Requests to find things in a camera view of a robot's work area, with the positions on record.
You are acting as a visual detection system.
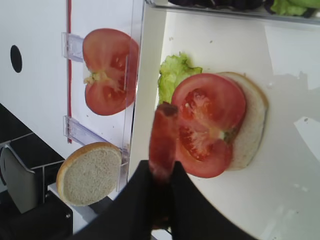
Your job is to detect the bottom bun on tray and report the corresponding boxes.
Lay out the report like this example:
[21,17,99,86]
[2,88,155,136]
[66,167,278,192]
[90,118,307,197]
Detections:
[218,72,269,171]

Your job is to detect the shredded purple cabbage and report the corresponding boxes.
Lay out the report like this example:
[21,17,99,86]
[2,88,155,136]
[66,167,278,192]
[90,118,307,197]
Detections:
[168,0,272,11]

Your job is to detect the meat patty slice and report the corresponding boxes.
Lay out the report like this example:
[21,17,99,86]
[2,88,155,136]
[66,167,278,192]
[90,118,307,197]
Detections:
[148,103,179,231]

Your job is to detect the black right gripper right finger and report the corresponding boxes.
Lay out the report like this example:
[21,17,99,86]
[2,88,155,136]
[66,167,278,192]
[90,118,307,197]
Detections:
[170,161,255,240]

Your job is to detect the upright tomato slice left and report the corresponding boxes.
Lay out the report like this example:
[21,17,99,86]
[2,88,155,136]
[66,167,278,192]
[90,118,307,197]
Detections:
[82,28,131,116]

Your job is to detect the left clear vertical divider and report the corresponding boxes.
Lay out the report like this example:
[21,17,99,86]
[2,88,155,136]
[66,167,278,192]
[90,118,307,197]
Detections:
[116,0,144,193]

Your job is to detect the lettuce leaf on tray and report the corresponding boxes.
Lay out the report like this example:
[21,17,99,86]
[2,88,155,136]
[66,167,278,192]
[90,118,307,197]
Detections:
[157,52,203,104]

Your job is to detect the clear plastic salad container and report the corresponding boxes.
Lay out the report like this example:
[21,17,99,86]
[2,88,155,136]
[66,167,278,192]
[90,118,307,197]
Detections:
[146,0,320,25]

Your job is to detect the tomato slice on bun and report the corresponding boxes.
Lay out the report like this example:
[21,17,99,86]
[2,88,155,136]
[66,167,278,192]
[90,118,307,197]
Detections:
[171,73,247,178]

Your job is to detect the upright bun half left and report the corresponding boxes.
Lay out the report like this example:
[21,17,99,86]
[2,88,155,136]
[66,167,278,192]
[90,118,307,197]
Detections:
[56,142,122,207]

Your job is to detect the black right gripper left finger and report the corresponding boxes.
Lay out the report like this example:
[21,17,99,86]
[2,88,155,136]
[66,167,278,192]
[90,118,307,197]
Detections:
[72,160,172,240]

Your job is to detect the lower left clear holder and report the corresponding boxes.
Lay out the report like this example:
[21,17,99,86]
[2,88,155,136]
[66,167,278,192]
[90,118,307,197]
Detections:
[63,115,130,165]

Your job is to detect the green lettuce in container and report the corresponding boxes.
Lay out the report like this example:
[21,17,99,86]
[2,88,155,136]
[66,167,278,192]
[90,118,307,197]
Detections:
[269,0,320,18]

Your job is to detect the clear holder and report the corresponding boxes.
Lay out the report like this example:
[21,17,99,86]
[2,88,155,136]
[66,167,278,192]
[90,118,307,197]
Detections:
[61,32,84,63]
[63,115,130,165]

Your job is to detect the upper left clear holder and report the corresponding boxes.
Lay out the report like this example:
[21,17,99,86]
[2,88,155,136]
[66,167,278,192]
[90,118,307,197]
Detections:
[61,32,84,63]

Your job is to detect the cream metal tray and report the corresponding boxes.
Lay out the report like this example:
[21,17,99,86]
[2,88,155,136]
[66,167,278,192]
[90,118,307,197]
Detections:
[128,0,320,240]

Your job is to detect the grey metal base bracket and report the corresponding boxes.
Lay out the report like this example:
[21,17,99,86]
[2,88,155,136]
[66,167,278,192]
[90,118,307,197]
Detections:
[0,145,38,214]

